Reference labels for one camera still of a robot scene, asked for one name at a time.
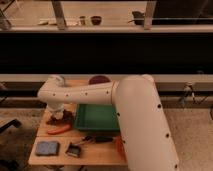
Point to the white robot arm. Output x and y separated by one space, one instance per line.
145 132

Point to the purple bowl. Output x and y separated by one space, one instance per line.
99 79

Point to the metal shelf post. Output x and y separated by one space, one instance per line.
59 15
150 8

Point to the dark bowl on shelf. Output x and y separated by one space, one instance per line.
96 20

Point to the green plastic tray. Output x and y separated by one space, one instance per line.
96 118

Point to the small black brush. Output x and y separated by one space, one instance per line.
73 150

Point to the orange carrot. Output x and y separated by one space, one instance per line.
59 130

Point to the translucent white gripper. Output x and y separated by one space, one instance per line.
58 115

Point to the small jar on shelf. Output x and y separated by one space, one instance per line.
82 20

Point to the left metal shelf post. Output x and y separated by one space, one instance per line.
59 15

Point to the dark pot on shelf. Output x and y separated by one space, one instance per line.
138 18

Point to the red bowl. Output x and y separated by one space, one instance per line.
120 147

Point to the black handled tool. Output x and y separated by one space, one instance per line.
96 139

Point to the blue sponge cloth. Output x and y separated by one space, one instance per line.
47 148

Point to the wooden table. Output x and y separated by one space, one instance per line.
104 154

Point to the right metal shelf post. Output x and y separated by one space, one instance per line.
150 8

